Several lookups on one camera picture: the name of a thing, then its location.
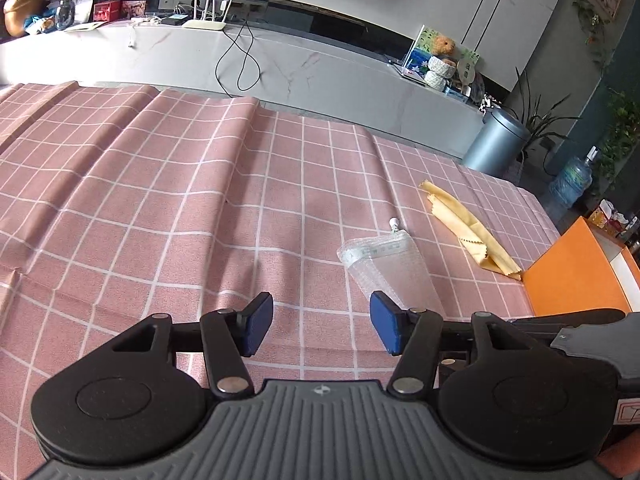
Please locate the gold vase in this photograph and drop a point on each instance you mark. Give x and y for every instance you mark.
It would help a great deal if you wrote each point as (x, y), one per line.
(22, 10)

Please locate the white papers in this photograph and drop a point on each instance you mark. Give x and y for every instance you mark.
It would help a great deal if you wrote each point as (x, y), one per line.
(85, 26)

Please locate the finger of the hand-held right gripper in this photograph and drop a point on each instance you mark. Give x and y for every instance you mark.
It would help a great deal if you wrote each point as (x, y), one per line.
(540, 324)

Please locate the red box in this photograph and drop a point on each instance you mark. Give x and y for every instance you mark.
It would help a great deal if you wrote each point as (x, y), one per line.
(107, 11)

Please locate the small black box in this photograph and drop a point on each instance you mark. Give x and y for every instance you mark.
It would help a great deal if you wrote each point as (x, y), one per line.
(174, 20)

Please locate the teddy bear with cups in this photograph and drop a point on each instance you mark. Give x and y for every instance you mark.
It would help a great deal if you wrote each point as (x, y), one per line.
(420, 47)

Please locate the long-leaf potted plant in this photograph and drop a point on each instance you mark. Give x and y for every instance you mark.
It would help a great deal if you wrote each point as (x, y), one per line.
(537, 120)

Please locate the brown teddy bear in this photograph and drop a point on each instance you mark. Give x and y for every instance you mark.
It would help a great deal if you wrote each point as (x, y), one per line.
(444, 45)

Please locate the white marble tv cabinet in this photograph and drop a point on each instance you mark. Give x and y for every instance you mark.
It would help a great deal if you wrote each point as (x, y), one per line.
(325, 65)

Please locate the pink patterned box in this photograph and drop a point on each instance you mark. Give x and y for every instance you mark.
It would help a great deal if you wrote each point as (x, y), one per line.
(134, 9)

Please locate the orange cardboard box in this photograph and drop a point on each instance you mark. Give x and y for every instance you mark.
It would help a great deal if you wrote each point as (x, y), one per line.
(570, 270)

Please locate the bushy green plant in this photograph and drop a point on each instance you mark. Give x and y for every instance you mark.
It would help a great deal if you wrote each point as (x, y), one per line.
(622, 135)

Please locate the pink checked tablecloth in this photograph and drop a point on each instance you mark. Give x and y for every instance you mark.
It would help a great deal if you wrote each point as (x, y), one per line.
(175, 185)

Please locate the tissue box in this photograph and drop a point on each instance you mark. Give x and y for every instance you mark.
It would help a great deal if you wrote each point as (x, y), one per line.
(607, 215)

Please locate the blue snack bag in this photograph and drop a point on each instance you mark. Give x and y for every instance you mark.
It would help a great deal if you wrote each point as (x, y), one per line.
(40, 20)

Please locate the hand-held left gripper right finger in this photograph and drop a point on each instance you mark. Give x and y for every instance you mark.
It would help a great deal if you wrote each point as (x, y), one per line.
(387, 322)

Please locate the grey trash bin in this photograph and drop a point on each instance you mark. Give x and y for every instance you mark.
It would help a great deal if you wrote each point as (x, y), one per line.
(492, 142)

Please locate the blue water bottle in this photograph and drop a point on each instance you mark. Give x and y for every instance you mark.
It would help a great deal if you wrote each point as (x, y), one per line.
(570, 185)

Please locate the white patterned pot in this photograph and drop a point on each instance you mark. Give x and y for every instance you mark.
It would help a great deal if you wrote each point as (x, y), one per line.
(441, 65)
(436, 81)

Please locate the round hand fan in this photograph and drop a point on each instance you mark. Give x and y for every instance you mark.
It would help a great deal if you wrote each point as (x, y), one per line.
(466, 70)

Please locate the clear plastic pouch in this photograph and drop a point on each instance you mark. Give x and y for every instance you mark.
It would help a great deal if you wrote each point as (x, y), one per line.
(395, 265)

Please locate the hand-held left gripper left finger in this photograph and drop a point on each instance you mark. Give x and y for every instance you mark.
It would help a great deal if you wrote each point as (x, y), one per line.
(256, 325)

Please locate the white router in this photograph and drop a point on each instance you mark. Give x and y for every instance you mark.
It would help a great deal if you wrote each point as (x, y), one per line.
(205, 22)

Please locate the hanging vine plant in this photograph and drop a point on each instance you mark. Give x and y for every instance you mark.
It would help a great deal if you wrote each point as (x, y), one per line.
(592, 25)

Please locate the decorative plate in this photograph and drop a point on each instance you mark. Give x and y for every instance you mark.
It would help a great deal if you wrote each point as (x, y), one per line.
(477, 87)

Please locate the yellow cloth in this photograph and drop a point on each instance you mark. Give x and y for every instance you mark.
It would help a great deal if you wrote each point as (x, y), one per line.
(470, 225)

